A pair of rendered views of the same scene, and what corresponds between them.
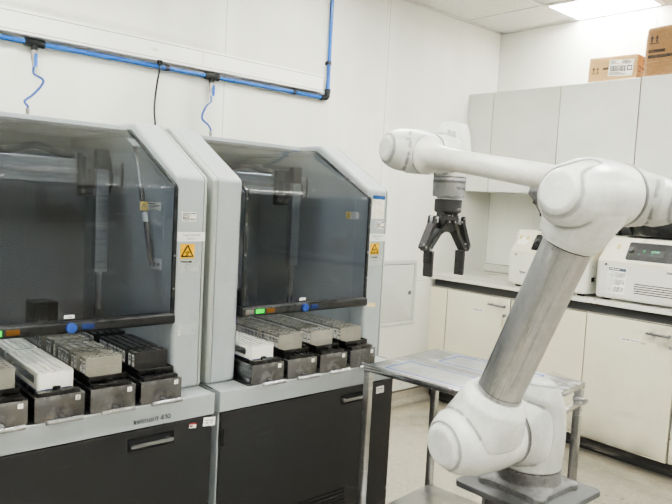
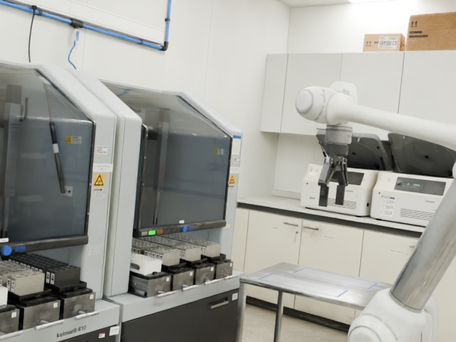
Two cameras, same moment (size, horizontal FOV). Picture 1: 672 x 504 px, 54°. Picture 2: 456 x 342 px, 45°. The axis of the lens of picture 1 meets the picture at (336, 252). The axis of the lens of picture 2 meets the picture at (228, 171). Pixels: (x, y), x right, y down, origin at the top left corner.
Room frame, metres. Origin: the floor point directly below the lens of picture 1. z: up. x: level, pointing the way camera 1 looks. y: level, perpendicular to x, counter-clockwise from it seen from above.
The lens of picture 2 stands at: (0.09, 0.49, 1.38)
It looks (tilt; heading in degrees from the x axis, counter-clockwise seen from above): 3 degrees down; 347
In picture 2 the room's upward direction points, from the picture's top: 5 degrees clockwise
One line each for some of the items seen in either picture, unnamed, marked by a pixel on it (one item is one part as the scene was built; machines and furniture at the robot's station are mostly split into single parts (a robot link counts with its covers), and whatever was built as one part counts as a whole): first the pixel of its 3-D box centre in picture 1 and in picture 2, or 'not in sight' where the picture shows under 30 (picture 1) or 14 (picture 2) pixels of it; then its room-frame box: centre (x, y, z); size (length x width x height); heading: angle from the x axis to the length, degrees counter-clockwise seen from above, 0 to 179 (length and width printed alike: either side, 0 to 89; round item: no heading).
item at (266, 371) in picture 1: (219, 352); (104, 267); (2.50, 0.43, 0.78); 0.73 x 0.14 x 0.09; 42
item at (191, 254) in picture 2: (320, 337); (191, 254); (2.53, 0.04, 0.85); 0.12 x 0.02 x 0.06; 131
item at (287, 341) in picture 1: (288, 341); (169, 258); (2.43, 0.16, 0.85); 0.12 x 0.02 x 0.06; 132
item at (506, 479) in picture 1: (532, 471); not in sight; (1.62, -0.52, 0.73); 0.22 x 0.18 x 0.06; 132
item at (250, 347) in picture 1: (239, 345); (127, 261); (2.40, 0.34, 0.83); 0.30 x 0.10 x 0.06; 42
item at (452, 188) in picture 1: (449, 188); (338, 136); (1.84, -0.30, 1.43); 0.09 x 0.09 x 0.06
